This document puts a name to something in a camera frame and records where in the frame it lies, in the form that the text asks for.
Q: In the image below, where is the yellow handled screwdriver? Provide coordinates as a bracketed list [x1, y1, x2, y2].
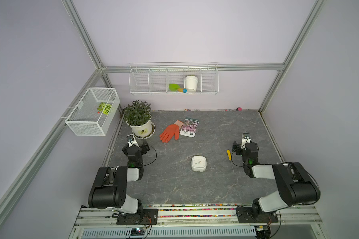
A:
[226, 149, 235, 174]

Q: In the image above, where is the white alarm device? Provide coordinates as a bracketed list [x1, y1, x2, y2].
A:
[191, 156, 207, 172]

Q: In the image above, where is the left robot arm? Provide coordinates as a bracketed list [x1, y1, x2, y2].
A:
[88, 140, 150, 214]

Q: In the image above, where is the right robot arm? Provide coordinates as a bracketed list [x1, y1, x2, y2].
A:
[232, 139, 321, 214]

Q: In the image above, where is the potted green plant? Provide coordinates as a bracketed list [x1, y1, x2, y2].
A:
[124, 100, 153, 138]

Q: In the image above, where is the orange rubber glove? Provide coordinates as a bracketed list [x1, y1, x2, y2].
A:
[160, 120, 183, 143]

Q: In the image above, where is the green item in basket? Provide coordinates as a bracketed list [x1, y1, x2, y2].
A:
[97, 102, 112, 115]

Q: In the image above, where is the flower seed packet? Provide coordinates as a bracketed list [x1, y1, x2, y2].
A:
[179, 118, 199, 137]

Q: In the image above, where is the green toy trowel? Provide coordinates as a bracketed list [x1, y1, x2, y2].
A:
[169, 84, 187, 93]

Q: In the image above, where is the white vent grille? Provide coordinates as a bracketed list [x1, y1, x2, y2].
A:
[81, 226, 257, 239]

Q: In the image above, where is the small white pot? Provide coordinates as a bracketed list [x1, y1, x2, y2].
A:
[184, 75, 198, 93]

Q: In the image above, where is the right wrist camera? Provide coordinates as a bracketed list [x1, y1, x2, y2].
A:
[241, 132, 251, 145]

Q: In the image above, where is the white wire basket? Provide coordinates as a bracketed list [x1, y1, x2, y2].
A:
[65, 88, 120, 136]

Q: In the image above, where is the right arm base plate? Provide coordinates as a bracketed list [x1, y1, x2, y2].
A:
[235, 206, 279, 225]

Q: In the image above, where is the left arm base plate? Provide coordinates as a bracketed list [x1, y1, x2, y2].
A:
[116, 209, 158, 226]

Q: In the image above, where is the long white wire shelf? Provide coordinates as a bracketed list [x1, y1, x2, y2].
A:
[129, 63, 219, 95]

